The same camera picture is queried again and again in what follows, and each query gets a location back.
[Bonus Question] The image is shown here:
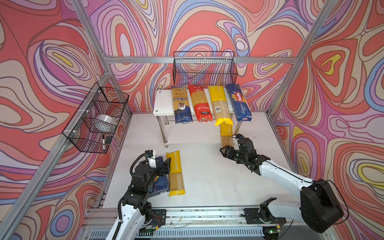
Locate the yellow clear spaghetti bag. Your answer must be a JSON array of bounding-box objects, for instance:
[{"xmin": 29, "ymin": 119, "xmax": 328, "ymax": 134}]
[{"xmin": 209, "ymin": 86, "xmax": 233, "ymax": 126}]

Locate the white two-tier shelf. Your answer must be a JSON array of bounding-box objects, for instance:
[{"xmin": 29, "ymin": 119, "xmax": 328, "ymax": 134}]
[{"xmin": 152, "ymin": 87, "xmax": 243, "ymax": 149}]

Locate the black wire basket back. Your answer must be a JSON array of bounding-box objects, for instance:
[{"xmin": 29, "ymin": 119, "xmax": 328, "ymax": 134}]
[{"xmin": 173, "ymin": 50, "xmax": 238, "ymax": 87}]

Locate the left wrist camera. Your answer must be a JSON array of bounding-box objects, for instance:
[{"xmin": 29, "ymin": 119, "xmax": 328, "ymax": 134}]
[{"xmin": 145, "ymin": 150, "xmax": 157, "ymax": 168}]

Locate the black wire basket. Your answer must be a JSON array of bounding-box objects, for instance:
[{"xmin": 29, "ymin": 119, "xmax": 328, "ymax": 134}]
[
  {"xmin": 63, "ymin": 83, "xmax": 130, "ymax": 154},
  {"xmin": 173, "ymin": 50, "xmax": 238, "ymax": 87}
]

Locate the yellow pastatime bag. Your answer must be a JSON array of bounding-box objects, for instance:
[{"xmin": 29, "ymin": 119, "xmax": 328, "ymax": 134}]
[
  {"xmin": 220, "ymin": 123, "xmax": 234, "ymax": 147},
  {"xmin": 167, "ymin": 151, "xmax": 186, "ymax": 197}
]

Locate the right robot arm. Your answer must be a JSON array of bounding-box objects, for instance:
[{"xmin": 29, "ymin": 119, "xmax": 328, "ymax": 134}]
[{"xmin": 220, "ymin": 134, "xmax": 347, "ymax": 233}]

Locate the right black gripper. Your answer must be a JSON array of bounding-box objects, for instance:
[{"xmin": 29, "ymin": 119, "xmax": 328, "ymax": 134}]
[{"xmin": 219, "ymin": 145, "xmax": 248, "ymax": 163}]

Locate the blue Barilla pasta box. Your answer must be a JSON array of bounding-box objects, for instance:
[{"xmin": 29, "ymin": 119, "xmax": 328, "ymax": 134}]
[{"xmin": 149, "ymin": 157, "xmax": 171, "ymax": 197}]

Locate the black wire basket left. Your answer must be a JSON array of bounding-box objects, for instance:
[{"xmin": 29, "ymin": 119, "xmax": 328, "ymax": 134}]
[{"xmin": 63, "ymin": 83, "xmax": 130, "ymax": 154}]

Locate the red spaghetti bag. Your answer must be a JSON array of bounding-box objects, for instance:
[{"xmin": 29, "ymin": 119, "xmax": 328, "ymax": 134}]
[{"xmin": 188, "ymin": 85, "xmax": 214, "ymax": 123}]

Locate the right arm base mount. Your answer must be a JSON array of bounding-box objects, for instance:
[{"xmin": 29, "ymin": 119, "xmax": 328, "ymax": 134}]
[{"xmin": 241, "ymin": 208, "xmax": 287, "ymax": 225}]

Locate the clear blue Ankara spaghetti bag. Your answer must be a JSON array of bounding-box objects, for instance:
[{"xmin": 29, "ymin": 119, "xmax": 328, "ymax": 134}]
[{"xmin": 172, "ymin": 87, "xmax": 193, "ymax": 124}]

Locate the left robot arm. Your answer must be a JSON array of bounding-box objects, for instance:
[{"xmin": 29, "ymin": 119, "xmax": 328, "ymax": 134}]
[{"xmin": 106, "ymin": 159, "xmax": 170, "ymax": 240}]

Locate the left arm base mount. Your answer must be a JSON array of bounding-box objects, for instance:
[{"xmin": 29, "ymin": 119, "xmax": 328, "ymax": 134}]
[{"xmin": 142, "ymin": 209, "xmax": 167, "ymax": 232}]

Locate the blue Barilla spaghetti bag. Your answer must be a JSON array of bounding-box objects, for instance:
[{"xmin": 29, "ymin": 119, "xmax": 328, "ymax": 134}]
[{"xmin": 226, "ymin": 84, "xmax": 253, "ymax": 122}]

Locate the silver tape roll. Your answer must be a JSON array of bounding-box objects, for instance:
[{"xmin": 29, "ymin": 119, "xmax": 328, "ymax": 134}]
[{"xmin": 96, "ymin": 114, "xmax": 118, "ymax": 126}]

